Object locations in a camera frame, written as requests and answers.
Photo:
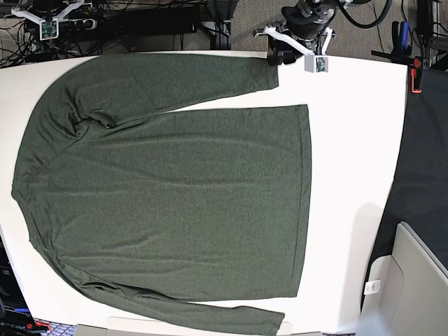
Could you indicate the dark green long-sleeve shirt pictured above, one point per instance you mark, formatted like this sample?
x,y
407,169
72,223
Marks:
x,y
143,203

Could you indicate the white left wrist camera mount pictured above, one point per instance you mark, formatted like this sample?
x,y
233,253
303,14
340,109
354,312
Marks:
x,y
314,61

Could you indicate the black printed box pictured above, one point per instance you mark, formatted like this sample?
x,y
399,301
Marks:
x,y
12,322

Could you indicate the blue handled clamp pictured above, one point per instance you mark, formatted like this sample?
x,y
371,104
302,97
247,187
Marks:
x,y
401,49

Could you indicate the dark grey mat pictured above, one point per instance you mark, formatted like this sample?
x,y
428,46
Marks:
x,y
418,193

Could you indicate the aluminium frame post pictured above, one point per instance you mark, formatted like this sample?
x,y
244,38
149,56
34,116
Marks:
x,y
222,17

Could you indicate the grey plastic bin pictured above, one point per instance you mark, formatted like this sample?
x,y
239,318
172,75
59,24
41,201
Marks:
x,y
406,292

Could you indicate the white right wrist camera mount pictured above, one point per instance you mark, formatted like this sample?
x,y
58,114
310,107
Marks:
x,y
49,17

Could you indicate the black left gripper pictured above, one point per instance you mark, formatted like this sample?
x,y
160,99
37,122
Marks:
x,y
307,22

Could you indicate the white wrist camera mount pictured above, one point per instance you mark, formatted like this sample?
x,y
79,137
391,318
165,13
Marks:
x,y
49,17
314,61

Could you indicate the orange black table clamp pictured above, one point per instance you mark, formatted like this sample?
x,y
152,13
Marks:
x,y
416,66

